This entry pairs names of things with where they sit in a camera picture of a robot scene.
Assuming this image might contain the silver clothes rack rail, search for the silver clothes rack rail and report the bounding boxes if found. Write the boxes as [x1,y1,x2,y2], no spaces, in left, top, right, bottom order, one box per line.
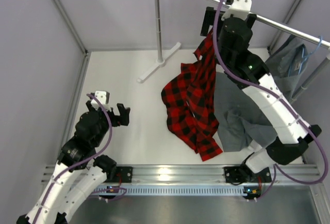
[207,0,329,50]

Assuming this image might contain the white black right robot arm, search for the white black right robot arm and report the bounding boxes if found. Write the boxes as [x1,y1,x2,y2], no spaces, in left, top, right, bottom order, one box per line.
[212,12,321,181]

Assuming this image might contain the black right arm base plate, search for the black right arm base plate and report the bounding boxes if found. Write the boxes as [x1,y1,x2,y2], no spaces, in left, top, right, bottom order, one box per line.
[224,165,272,185]

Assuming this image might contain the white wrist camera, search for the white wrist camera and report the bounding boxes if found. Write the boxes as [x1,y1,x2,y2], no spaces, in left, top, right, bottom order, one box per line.
[91,90,110,110]
[221,0,252,21]

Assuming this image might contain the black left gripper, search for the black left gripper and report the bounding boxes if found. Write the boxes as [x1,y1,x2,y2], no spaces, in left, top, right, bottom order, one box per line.
[87,100,130,147]

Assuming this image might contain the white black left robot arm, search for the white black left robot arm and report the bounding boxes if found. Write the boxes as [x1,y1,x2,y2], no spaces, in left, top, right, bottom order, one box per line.
[18,23,222,223]

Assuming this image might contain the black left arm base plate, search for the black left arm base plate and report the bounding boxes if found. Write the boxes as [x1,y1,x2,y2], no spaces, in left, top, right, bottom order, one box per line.
[112,166,133,183]

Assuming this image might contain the grey button-up shirt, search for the grey button-up shirt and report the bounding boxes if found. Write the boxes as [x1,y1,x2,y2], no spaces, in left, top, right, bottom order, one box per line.
[214,36,304,152]

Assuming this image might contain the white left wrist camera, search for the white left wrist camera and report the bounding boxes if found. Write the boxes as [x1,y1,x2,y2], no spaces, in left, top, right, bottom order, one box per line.
[91,90,110,110]

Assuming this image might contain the grey clothes rack post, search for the grey clothes rack post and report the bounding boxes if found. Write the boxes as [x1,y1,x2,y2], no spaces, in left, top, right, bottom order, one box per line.
[154,0,165,67]

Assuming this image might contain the grey right rack post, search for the grey right rack post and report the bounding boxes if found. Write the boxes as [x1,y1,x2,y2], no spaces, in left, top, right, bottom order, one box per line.
[290,53,329,103]

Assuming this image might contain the blue hanger holding grey shirt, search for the blue hanger holding grey shirt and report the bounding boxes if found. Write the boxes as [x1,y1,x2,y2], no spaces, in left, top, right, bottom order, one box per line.
[288,36,323,76]

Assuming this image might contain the red black plaid shirt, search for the red black plaid shirt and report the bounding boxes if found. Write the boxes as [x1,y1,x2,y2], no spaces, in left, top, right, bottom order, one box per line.
[161,31,223,162]

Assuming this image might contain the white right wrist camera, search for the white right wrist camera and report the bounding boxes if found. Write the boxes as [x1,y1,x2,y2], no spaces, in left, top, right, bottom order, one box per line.
[221,0,252,21]

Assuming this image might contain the white clothes rack base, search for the white clothes rack base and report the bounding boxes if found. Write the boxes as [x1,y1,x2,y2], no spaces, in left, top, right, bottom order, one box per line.
[137,42,182,84]

